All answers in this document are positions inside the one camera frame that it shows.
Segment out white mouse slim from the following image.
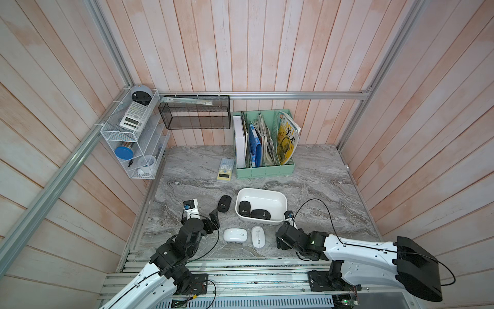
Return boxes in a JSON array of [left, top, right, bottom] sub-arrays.
[[252, 226, 266, 248]]

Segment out white mouse wide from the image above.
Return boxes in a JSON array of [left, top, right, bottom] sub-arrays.
[[223, 228, 248, 243]]

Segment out black mouse wide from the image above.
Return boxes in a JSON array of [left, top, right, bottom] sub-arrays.
[[250, 209, 271, 221]]

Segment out black mouse plain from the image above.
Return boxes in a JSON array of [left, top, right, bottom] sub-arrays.
[[217, 195, 232, 213]]

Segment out white storage box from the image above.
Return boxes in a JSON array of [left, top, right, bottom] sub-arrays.
[[235, 188, 288, 225]]

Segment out black mouse with logo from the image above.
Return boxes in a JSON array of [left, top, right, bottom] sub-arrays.
[[238, 200, 251, 217]]

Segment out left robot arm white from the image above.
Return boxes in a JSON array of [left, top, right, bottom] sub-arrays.
[[102, 210, 220, 308]]

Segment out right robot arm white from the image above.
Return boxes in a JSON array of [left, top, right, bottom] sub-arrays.
[[275, 222, 443, 303]]

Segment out yellow blue calculator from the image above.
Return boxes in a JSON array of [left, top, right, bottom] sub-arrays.
[[216, 158, 235, 181]]

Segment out newspapers in organizer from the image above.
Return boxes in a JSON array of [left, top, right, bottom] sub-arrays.
[[253, 113, 278, 167]]

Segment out white ceramic cup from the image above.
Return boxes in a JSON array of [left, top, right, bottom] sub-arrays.
[[137, 155, 156, 177]]

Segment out blue folder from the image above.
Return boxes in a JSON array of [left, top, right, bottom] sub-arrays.
[[249, 124, 262, 168]]

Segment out blue lid jar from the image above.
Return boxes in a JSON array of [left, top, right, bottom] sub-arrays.
[[114, 142, 135, 160]]

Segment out yellow magazine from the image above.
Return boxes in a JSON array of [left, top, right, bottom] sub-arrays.
[[277, 111, 301, 166]]

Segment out white binder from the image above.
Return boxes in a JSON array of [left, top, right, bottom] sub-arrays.
[[233, 115, 245, 169]]

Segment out green file organizer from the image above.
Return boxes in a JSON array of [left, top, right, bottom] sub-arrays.
[[234, 109, 295, 179]]

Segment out white calculator on shelf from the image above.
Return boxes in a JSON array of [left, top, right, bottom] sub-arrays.
[[119, 102, 151, 132]]

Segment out paper pack on basket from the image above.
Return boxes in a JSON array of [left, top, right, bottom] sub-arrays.
[[161, 97, 213, 106]]

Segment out round white black clock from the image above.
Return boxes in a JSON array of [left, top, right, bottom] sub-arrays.
[[131, 85, 153, 106]]

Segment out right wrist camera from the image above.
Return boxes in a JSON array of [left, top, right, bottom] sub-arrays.
[[284, 211, 296, 227]]

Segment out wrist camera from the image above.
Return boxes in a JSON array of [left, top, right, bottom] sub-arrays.
[[284, 211, 296, 227], [182, 199, 199, 220]]

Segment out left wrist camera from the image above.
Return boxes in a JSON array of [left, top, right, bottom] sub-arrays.
[[182, 199, 199, 220]]

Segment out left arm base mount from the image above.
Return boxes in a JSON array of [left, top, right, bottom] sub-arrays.
[[176, 273, 208, 296]]

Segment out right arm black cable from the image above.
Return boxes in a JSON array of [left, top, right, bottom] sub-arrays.
[[291, 198, 457, 287]]

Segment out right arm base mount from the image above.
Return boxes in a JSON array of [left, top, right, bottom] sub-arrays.
[[307, 260, 361, 292]]

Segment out white wire wall shelf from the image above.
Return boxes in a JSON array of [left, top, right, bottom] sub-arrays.
[[100, 87, 170, 180]]

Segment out black mesh wall basket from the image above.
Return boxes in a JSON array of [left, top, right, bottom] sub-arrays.
[[158, 95, 231, 130]]

